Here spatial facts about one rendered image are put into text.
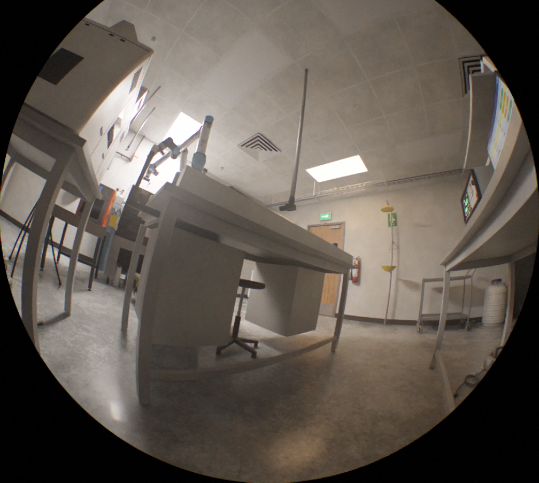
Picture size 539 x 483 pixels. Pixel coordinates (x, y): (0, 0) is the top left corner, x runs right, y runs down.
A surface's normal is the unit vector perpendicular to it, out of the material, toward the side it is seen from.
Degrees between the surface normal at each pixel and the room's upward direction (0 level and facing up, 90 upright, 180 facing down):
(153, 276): 90
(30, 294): 90
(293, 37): 180
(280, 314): 90
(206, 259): 90
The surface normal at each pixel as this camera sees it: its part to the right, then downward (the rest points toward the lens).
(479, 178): -0.68, -0.36
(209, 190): 0.72, -0.11
